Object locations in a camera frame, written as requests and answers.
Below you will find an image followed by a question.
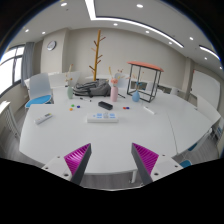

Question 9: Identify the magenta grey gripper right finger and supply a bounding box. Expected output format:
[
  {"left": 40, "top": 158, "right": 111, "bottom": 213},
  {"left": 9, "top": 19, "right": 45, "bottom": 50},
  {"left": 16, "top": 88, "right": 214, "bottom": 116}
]
[{"left": 131, "top": 143, "right": 159, "bottom": 185}]

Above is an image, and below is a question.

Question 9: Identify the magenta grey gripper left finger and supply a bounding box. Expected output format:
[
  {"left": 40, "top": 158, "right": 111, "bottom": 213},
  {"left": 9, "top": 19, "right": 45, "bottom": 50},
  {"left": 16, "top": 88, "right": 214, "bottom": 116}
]
[{"left": 64, "top": 143, "right": 92, "bottom": 185}]

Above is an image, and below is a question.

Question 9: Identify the white marker pen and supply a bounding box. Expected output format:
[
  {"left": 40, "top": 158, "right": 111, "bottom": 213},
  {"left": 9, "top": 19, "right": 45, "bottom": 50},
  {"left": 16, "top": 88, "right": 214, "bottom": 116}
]
[{"left": 143, "top": 106, "right": 155, "bottom": 115}]

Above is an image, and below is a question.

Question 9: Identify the white remote control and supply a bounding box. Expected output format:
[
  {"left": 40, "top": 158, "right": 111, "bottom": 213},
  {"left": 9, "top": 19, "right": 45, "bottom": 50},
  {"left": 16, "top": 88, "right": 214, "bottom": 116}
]
[{"left": 34, "top": 113, "right": 53, "bottom": 125}]

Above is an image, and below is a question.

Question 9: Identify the black rectangular case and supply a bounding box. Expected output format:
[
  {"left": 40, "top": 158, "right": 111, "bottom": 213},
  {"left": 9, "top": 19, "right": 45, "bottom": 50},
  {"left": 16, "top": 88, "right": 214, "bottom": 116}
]
[{"left": 98, "top": 101, "right": 113, "bottom": 110}]

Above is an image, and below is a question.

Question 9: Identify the blue vase with stems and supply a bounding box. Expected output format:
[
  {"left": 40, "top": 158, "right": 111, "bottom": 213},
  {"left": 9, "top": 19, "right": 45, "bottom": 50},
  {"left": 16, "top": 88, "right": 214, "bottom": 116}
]
[{"left": 131, "top": 72, "right": 143, "bottom": 102}]

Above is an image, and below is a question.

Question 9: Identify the green vase with stems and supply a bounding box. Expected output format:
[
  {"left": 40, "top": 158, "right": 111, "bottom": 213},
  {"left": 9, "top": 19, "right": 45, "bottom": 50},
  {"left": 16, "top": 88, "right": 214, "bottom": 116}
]
[{"left": 65, "top": 64, "right": 73, "bottom": 99}]

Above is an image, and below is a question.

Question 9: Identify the pink vase with flowers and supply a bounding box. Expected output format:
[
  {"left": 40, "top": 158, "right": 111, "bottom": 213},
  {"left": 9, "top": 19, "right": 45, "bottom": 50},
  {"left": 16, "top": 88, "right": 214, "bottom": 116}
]
[{"left": 109, "top": 71, "right": 123, "bottom": 102}]

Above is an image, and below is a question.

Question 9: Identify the grey backpack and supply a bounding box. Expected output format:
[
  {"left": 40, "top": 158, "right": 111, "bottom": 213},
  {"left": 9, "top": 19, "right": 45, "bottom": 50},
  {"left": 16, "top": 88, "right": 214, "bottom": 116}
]
[{"left": 73, "top": 80, "right": 111, "bottom": 98}]

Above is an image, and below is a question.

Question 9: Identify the white chair blue cushion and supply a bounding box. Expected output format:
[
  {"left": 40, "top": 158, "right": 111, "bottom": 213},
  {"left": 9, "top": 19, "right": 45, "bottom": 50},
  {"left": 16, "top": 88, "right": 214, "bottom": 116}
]
[{"left": 25, "top": 73, "right": 53, "bottom": 109}]

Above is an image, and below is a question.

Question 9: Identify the white whiteboard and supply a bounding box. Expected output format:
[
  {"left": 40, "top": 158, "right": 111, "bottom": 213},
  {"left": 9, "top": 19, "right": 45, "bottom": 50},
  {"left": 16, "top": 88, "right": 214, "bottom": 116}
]
[{"left": 191, "top": 70, "right": 220, "bottom": 109}]

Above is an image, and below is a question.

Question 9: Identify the wooden coat rack tree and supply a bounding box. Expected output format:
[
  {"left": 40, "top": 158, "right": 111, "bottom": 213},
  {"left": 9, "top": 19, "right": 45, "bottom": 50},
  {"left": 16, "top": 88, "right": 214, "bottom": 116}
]
[{"left": 89, "top": 29, "right": 106, "bottom": 81}]

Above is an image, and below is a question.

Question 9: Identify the grey window curtain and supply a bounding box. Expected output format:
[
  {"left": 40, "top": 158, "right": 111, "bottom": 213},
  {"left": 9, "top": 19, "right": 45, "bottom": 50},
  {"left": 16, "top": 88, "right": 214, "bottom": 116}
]
[{"left": 21, "top": 42, "right": 35, "bottom": 86}]

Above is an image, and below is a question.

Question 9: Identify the black frame orange-top side table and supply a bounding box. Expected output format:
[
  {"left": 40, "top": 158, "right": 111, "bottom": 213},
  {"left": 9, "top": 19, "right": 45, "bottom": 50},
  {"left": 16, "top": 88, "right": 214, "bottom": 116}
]
[{"left": 127, "top": 61, "right": 164, "bottom": 103}]

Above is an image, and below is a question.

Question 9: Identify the round wall clock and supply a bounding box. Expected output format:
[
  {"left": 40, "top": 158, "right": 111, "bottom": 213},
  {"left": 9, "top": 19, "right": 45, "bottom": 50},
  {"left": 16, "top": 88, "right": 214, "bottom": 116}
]
[{"left": 47, "top": 41, "right": 57, "bottom": 51}]

